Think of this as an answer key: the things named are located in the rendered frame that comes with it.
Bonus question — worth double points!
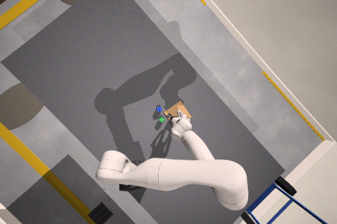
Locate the tan flat mat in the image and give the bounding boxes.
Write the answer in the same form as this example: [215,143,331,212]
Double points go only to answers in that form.
[164,101,191,118]

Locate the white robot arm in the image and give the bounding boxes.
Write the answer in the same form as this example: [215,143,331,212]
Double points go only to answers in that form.
[96,110,248,210]

